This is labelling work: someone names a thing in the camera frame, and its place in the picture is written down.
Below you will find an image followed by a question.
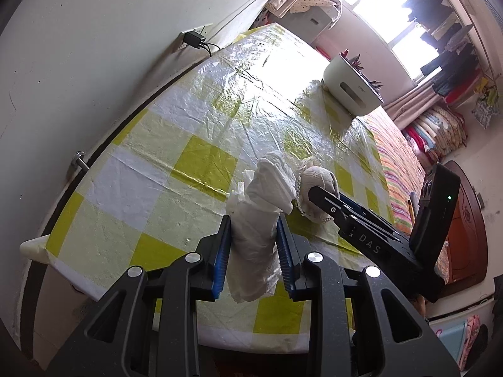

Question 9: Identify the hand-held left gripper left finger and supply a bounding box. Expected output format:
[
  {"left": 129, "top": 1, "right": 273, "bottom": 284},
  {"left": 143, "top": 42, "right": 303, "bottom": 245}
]
[{"left": 46, "top": 214, "right": 232, "bottom": 377}]

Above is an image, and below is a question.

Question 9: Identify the white floor appliance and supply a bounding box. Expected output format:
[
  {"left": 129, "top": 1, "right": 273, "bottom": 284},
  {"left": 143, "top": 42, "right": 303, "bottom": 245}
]
[{"left": 287, "top": 6, "right": 342, "bottom": 44}]

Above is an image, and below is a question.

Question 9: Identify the pink blue storage box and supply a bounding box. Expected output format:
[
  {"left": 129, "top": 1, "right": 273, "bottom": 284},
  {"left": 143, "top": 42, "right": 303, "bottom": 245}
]
[{"left": 428, "top": 314, "right": 494, "bottom": 377}]

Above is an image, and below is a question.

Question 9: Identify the white tissue box organizer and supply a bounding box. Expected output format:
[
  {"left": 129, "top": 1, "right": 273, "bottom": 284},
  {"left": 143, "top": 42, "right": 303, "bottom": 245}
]
[{"left": 323, "top": 49, "right": 384, "bottom": 117}]

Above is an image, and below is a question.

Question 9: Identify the stack of folded quilts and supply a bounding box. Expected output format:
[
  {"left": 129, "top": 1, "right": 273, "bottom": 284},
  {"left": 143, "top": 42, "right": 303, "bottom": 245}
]
[{"left": 403, "top": 106, "right": 468, "bottom": 158}]

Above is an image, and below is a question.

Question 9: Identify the floral hanging garment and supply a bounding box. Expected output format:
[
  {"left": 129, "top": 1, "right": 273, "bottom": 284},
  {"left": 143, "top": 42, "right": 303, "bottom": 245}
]
[{"left": 472, "top": 86, "right": 503, "bottom": 128}]

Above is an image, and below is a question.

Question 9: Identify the bed with striped sheet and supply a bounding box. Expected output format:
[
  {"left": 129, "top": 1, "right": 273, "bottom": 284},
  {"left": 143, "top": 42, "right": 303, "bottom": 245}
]
[{"left": 365, "top": 108, "right": 450, "bottom": 283}]

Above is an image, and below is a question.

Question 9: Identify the metal wall bracket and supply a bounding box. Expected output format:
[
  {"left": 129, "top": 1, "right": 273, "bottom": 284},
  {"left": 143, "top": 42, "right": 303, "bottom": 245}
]
[{"left": 69, "top": 150, "right": 90, "bottom": 172}]

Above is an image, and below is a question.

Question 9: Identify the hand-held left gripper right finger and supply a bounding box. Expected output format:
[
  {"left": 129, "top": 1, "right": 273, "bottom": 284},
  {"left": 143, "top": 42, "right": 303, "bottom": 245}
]
[{"left": 275, "top": 214, "right": 460, "bottom": 377}]

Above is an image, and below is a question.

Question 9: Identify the white sock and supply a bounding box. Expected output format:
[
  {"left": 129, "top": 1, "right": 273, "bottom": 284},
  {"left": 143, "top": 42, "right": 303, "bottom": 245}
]
[{"left": 227, "top": 150, "right": 298, "bottom": 304}]

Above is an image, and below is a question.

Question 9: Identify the grey sock ball lace trim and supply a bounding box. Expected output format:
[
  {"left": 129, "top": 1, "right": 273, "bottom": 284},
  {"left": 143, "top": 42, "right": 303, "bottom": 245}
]
[{"left": 293, "top": 165, "right": 342, "bottom": 224}]

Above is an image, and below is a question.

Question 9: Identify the brown wooden headboard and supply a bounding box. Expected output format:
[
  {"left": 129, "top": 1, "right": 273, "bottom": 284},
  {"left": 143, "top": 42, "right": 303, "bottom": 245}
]
[{"left": 442, "top": 160, "right": 489, "bottom": 285}]

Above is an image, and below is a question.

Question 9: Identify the black plug in wall socket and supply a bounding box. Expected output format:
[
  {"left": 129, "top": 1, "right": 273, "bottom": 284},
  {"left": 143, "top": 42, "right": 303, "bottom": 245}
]
[{"left": 173, "top": 24, "right": 215, "bottom": 53}]

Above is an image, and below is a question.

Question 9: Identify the black charger plug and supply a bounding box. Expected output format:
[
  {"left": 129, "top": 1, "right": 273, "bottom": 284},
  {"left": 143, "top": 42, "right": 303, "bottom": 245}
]
[{"left": 183, "top": 31, "right": 207, "bottom": 49}]

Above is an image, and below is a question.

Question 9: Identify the row of hanging clothes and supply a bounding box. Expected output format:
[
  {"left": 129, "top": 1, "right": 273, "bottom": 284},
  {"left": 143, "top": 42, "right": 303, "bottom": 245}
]
[{"left": 401, "top": 0, "right": 492, "bottom": 107}]

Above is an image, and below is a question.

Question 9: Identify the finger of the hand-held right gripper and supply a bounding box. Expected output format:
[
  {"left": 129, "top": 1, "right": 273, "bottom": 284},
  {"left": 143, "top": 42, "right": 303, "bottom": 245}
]
[
  {"left": 308, "top": 186, "right": 358, "bottom": 228},
  {"left": 339, "top": 193, "right": 408, "bottom": 240}
]

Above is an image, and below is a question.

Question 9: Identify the yellow checkered plastic tablecloth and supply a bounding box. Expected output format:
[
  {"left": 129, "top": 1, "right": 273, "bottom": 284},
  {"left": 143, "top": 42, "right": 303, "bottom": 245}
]
[{"left": 19, "top": 23, "right": 397, "bottom": 356}]

